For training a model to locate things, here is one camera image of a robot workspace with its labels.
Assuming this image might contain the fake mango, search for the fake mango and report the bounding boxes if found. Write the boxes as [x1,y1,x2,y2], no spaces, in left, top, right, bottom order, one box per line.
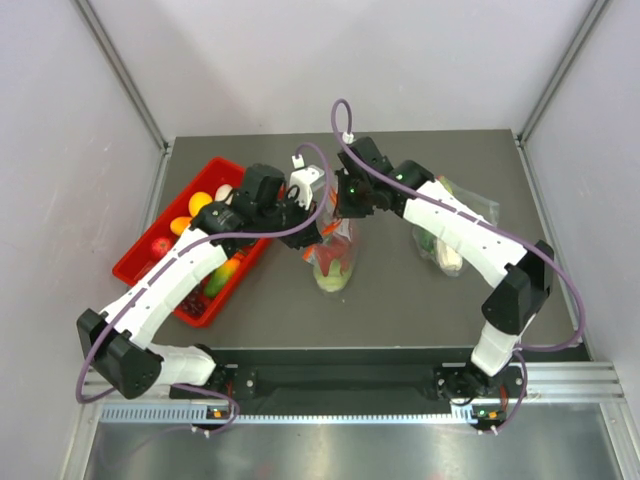
[203,258,241,298]

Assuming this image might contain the fake orange fruit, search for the fake orange fruit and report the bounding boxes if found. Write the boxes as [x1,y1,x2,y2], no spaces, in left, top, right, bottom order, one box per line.
[169,216,193,236]

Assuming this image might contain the grey cable duct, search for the grey cable duct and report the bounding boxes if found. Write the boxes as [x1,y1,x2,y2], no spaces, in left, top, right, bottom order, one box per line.
[100,403,498,426]

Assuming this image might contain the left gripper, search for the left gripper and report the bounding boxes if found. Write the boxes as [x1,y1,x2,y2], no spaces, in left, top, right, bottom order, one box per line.
[256,190,322,251]

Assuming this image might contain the fake lemon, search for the fake lemon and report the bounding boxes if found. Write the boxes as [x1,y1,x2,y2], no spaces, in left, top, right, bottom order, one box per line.
[188,191,213,217]

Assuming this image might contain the fake leek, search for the fake leek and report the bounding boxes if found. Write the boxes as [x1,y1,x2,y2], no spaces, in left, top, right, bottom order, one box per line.
[435,175,464,277]

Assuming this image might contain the purple cable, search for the purple cable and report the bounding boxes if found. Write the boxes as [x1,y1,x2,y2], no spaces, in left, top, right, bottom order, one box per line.
[74,141,333,437]
[331,97,586,434]

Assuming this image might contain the fake white radish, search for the fake white radish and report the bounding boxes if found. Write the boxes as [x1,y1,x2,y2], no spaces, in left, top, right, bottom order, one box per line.
[214,184,233,202]

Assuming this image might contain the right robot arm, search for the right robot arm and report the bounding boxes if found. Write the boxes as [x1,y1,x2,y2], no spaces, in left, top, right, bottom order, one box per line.
[336,133,554,396]

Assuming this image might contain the fake green cucumber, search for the fake green cucumber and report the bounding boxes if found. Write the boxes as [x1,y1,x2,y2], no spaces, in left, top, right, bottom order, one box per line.
[418,231,437,255]

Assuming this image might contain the clear zip bag red slider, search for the clear zip bag red slider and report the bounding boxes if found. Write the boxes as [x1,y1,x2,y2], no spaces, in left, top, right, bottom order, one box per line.
[302,177,359,295]

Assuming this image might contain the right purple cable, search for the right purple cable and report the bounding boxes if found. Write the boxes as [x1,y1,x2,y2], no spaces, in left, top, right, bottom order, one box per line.
[331,97,586,434]

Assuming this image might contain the fake dark grapes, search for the fake dark grapes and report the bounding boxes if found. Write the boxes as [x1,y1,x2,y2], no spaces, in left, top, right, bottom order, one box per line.
[179,285,206,318]

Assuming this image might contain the fake cabbage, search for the fake cabbage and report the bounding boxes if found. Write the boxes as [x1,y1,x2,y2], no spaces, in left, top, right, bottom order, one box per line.
[312,262,353,294]

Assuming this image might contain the fake red apple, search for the fake red apple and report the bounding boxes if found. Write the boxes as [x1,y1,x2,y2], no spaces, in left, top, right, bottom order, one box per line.
[150,237,173,259]

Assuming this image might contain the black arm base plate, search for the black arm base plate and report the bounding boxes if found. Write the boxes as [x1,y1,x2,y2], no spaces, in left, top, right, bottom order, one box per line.
[168,347,528,416]

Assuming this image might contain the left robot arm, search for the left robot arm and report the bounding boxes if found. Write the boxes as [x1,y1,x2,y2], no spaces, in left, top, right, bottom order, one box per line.
[76,164,329,399]

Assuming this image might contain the red plastic bin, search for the red plastic bin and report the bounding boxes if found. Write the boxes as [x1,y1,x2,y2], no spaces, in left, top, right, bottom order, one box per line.
[112,157,271,328]

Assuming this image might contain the clear bag with leek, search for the clear bag with leek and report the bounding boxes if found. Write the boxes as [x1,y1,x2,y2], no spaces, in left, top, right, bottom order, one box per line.
[403,176,500,276]

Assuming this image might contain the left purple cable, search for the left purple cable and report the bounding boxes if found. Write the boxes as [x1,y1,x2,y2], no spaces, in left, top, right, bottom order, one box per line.
[74,141,333,437]

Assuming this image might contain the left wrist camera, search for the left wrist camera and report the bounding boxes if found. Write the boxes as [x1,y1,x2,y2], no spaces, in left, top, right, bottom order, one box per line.
[287,155,325,210]

